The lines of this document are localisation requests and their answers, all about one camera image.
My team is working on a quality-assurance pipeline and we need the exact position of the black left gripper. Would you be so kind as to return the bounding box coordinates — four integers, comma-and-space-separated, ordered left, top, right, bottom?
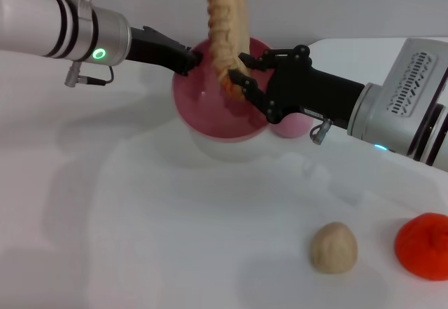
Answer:
126, 25, 205, 77

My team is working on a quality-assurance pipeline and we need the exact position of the pink plastic bowl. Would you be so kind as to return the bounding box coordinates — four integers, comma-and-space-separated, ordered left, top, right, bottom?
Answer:
171, 36, 274, 141

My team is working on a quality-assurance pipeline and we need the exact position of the beige round bun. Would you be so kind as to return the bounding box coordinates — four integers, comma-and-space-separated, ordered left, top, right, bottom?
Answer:
310, 221, 359, 274

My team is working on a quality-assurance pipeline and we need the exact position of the ridged orange bread loaf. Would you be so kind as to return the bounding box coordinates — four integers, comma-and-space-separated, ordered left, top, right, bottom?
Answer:
206, 0, 253, 102

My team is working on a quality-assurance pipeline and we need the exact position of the left arm grey cable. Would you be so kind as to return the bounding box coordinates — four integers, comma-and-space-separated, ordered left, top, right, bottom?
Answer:
64, 62, 115, 88

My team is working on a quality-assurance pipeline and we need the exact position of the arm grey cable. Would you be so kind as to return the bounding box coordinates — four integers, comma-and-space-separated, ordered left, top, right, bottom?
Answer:
309, 117, 333, 146
64, 62, 115, 88

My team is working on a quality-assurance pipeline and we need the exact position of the pink round bun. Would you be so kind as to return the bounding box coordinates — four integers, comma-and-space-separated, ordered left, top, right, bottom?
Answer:
273, 112, 315, 139

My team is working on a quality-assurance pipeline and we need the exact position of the orange-red swirl bun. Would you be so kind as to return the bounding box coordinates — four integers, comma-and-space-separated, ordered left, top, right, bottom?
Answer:
394, 212, 448, 282

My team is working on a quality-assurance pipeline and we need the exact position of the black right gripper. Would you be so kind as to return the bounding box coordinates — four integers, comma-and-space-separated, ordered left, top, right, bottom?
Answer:
228, 44, 365, 125

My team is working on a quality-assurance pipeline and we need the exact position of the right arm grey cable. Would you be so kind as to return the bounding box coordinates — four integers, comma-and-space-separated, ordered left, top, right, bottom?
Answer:
309, 117, 333, 146

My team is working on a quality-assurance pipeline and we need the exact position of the right wrist camera housing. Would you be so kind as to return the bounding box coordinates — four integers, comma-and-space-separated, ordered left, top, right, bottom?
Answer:
381, 37, 448, 152

